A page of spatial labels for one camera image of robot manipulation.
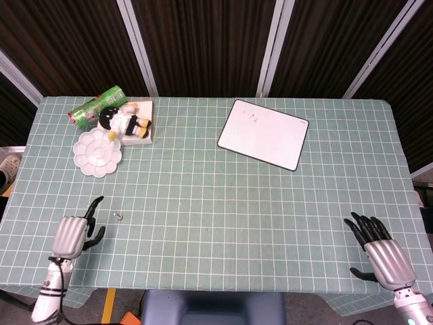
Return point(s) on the dark equipment beside table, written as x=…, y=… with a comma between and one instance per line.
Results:
x=424, y=210

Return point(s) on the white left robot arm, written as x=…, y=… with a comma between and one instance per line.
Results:
x=45, y=301

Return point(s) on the orange object on floor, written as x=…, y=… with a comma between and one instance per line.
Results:
x=131, y=319

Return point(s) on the beige clog shoe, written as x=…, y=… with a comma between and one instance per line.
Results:
x=9, y=166

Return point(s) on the white flat cardboard box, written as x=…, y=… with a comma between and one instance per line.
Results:
x=147, y=111

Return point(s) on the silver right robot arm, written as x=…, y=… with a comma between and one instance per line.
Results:
x=414, y=306

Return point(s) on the white board with black frame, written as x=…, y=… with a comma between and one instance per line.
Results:
x=264, y=135

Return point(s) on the black white plush toy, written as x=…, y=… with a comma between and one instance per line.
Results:
x=125, y=122

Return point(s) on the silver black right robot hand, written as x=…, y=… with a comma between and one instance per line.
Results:
x=389, y=260

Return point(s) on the small metal clip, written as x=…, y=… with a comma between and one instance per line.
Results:
x=118, y=216

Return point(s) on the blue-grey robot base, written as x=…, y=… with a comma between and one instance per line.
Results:
x=213, y=308

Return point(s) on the white flower-shaped paint palette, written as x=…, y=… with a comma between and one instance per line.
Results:
x=98, y=154

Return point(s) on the green cylindrical snack can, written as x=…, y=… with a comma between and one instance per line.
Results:
x=88, y=113

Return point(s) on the grey partition frame post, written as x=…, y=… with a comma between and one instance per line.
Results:
x=138, y=50
x=382, y=50
x=270, y=47
x=17, y=78

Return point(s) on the green checked tablecloth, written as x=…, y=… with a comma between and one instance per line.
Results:
x=216, y=220

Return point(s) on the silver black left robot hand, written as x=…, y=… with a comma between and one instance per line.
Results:
x=69, y=237

